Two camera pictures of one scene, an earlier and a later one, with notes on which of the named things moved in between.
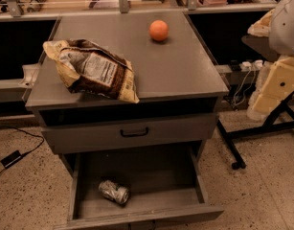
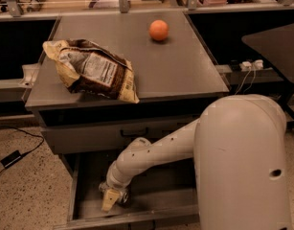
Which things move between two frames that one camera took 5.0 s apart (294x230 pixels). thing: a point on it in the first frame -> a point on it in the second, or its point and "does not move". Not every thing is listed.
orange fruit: x=159 y=30 does not move
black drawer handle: x=134 y=134 does not move
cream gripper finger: x=277 y=80 -> x=116 y=180
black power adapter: x=11 y=158 does not move
